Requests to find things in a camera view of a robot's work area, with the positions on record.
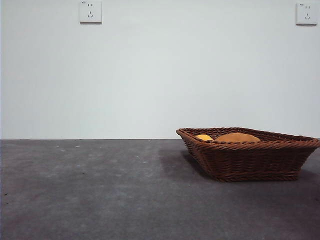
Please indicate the brown wicker basket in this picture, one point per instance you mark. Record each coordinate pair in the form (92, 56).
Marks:
(250, 162)

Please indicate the white wall socket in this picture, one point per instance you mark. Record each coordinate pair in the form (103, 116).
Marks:
(90, 12)
(306, 13)

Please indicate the brown potato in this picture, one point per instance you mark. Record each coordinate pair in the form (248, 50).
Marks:
(237, 137)

